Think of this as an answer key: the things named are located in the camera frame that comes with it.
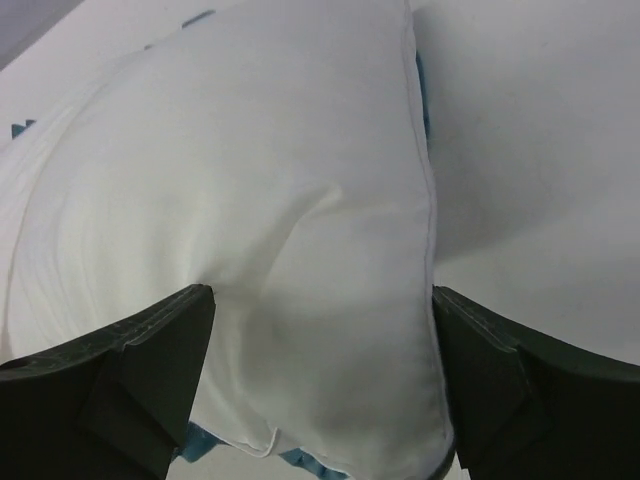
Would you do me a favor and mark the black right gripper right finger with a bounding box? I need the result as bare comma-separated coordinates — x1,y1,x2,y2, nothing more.
433,287,639,480

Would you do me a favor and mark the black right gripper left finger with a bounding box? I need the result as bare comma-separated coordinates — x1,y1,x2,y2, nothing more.
1,285,215,479

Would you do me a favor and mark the blue houndstooth bear pillowcase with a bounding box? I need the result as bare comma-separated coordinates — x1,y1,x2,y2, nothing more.
9,9,456,480

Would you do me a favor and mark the white pillow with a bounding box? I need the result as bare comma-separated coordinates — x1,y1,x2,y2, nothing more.
0,0,456,476

